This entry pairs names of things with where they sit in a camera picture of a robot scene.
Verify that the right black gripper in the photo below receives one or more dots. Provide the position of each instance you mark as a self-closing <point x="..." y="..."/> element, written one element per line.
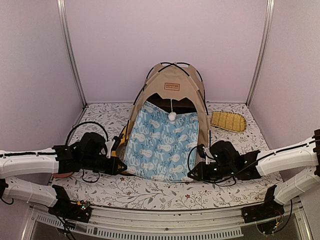
<point x="204" y="170"/>

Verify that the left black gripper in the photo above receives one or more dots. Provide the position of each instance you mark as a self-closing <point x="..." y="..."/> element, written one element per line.
<point x="110" y="165"/>

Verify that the blue snowman pattern mat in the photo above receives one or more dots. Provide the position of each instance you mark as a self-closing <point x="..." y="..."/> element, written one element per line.
<point x="162" y="150"/>

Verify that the beige fabric pet tent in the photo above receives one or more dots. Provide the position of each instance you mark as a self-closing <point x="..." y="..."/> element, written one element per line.
<point x="168" y="121"/>

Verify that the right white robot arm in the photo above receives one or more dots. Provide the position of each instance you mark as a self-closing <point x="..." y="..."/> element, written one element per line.
<point x="303" y="157"/>

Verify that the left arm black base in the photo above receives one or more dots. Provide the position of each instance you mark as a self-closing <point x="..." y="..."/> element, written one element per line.
<point x="64" y="208"/>

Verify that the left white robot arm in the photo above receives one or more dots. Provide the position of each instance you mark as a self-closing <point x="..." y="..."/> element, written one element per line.
<point x="15" y="164"/>

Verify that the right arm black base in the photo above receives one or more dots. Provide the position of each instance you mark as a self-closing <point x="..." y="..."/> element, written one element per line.
<point x="268" y="209"/>

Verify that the yellow pet bowl stand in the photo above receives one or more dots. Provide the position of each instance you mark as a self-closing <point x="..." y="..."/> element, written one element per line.
<point x="118" y="149"/>

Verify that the pink round bowl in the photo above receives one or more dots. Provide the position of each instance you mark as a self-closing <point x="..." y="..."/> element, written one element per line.
<point x="62" y="175"/>

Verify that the white pompom hanging toy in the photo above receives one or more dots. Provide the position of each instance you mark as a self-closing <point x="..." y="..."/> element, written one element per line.
<point x="172" y="115"/>

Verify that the golden leaf shaped tray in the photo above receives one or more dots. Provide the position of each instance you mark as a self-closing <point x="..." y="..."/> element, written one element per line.
<point x="228" y="121"/>

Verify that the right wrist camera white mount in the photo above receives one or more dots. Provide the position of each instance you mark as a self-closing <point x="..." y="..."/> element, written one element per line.
<point x="203" y="154"/>

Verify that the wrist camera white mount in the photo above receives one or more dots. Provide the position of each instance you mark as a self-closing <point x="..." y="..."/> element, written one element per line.
<point x="112" y="145"/>
<point x="203" y="154"/>

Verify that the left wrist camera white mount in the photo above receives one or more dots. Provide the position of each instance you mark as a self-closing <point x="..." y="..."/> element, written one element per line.
<point x="112" y="145"/>

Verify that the aluminium front rail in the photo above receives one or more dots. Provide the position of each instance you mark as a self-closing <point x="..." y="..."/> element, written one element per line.
<point x="110" y="223"/>

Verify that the left aluminium frame post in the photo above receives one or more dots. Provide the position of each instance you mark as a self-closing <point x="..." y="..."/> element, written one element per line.
<point x="61" y="7"/>

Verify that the aluminium frame post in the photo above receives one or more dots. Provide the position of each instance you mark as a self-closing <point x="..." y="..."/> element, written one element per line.
<point x="61" y="7"/>
<point x="262" y="50"/>

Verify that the right aluminium frame post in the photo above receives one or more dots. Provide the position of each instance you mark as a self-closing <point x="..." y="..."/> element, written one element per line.
<point x="262" y="50"/>

